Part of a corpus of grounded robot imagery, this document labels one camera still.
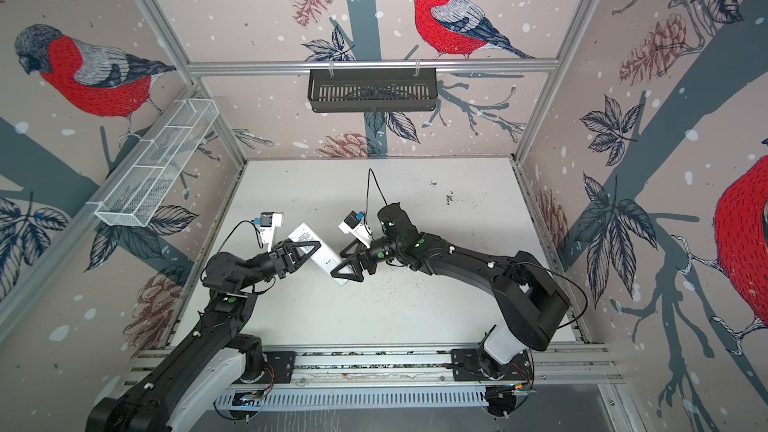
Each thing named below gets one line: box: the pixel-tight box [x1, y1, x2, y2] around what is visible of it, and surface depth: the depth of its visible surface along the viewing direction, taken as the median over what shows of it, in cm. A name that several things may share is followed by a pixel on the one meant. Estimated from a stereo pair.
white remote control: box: [288, 222, 348, 286], surface depth 69 cm
